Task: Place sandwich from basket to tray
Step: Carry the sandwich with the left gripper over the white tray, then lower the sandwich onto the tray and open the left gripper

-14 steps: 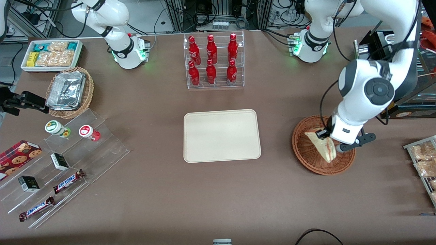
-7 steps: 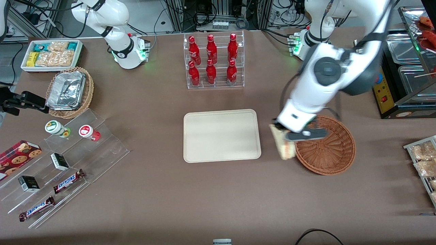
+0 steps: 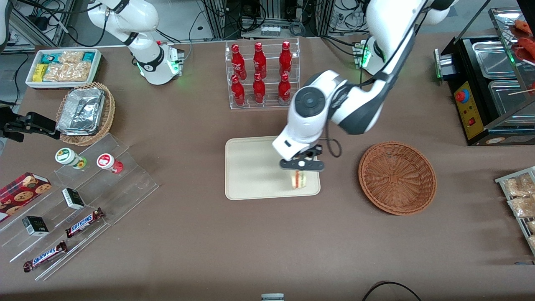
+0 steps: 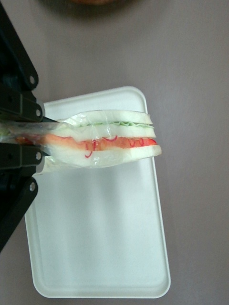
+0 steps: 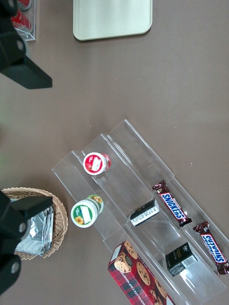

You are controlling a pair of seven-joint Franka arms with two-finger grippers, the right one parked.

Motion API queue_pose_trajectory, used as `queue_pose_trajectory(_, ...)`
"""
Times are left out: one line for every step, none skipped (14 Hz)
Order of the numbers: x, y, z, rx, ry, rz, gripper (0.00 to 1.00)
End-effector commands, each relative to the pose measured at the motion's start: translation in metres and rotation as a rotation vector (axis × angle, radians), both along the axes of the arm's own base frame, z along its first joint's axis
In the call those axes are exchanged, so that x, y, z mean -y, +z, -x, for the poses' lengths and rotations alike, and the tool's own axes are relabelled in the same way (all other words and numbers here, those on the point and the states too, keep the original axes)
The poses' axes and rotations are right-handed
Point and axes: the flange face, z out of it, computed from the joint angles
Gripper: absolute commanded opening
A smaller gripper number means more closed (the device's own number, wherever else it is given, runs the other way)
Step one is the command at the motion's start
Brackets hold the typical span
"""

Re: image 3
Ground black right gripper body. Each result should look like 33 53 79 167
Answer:
0 111 61 143

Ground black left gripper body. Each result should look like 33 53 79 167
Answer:
289 144 324 162

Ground triangular sandwich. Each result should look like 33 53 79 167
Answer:
291 170 308 189

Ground beige plastic tray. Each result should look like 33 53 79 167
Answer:
225 134 321 201

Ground light tan wicker basket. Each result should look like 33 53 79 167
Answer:
56 82 116 146

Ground brown round wicker basket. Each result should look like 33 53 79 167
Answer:
358 141 438 216

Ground green lid snack cup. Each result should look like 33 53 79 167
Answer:
55 148 87 170

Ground stacked aluminium foil trays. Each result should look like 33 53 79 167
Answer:
57 87 106 136

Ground clear rice cracker bag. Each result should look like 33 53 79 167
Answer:
67 62 92 82
43 64 69 82
59 51 84 64

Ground clear acrylic bottle rack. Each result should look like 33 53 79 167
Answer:
225 37 301 110

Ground red cola bottle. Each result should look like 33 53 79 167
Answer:
231 74 246 106
252 73 266 104
231 43 247 80
278 73 292 105
279 41 293 77
253 42 267 79

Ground red plaid cookie box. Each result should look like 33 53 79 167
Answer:
0 172 53 222

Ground red lid snack cup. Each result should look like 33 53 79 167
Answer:
97 153 124 174

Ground small black white box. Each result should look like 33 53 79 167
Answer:
62 188 86 210
22 216 50 237

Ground white rectangular snack bin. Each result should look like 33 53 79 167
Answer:
25 48 103 90

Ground clear acrylic stepped shelf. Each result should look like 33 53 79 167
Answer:
0 133 160 281

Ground Snickers chocolate bar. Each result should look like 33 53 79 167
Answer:
23 240 68 273
65 207 105 239

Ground black food warmer machine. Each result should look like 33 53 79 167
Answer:
434 0 535 147

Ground steel food pan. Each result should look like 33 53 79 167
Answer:
472 41 517 80
488 79 535 118

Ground red sausages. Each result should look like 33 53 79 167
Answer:
514 19 535 64

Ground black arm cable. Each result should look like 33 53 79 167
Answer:
325 0 431 158

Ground black floor cable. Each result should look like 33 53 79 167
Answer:
362 281 423 301

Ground metal wire rack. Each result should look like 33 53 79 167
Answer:
495 166 535 255

